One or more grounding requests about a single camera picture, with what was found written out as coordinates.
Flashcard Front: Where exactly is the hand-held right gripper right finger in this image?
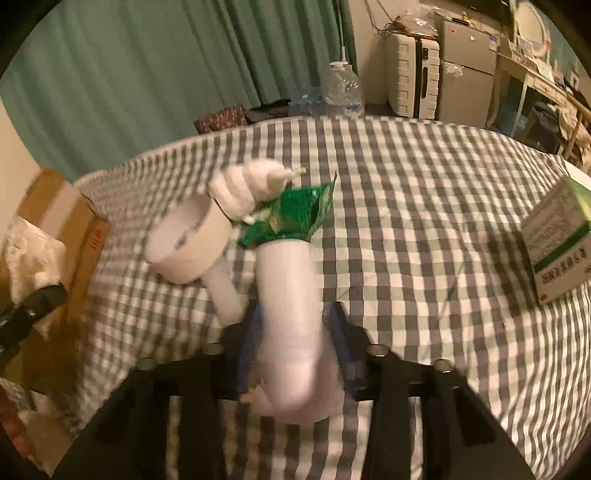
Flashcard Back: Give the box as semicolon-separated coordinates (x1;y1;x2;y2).
325;302;539;480

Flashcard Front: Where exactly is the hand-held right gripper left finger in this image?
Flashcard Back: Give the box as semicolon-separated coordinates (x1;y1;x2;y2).
51;302;259;480

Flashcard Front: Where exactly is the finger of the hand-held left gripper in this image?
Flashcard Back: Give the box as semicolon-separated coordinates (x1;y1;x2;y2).
0;285;68;359

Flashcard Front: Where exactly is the checked cloth covered desktop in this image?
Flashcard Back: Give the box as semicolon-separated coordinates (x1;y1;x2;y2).
69;115;591;480

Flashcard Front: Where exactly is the white cloth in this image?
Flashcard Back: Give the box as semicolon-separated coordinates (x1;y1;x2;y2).
0;216;66;336

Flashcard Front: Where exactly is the small white tube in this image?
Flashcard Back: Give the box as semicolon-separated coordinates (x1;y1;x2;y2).
204;267;249;325

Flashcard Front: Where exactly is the brown cardboard box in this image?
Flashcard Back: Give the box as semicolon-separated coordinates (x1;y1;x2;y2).
0;167;112;395

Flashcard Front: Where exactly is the white tape roll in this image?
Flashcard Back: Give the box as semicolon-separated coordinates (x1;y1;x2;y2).
142;198;232;285

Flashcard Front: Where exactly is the green snack packet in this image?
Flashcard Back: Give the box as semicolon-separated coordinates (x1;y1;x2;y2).
237;172;339;248

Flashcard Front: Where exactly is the brown patterned box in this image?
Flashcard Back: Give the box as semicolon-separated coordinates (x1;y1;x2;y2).
193;104;251;136

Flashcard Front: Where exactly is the green and white medicine box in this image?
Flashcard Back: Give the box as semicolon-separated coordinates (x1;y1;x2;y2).
521;175;591;306

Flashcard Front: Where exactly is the pack of small water bottles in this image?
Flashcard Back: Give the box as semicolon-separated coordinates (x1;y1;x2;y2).
287;84;325;119

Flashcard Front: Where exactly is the green curtain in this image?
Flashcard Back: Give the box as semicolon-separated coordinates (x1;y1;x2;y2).
0;0;357;185

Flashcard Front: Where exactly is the large clear water bottle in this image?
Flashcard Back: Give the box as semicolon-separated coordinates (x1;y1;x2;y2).
322;61;366;119

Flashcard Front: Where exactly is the white suitcase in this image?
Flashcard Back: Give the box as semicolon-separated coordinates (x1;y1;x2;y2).
385;29;443;121

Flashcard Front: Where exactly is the grey mini fridge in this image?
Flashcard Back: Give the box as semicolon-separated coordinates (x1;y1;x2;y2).
435;13;503;131

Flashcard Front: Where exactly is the wooden side table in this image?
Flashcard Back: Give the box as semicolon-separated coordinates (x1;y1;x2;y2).
493;45;591;168

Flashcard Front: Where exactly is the white oval mirror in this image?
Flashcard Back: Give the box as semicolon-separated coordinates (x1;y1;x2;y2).
512;0;553;59

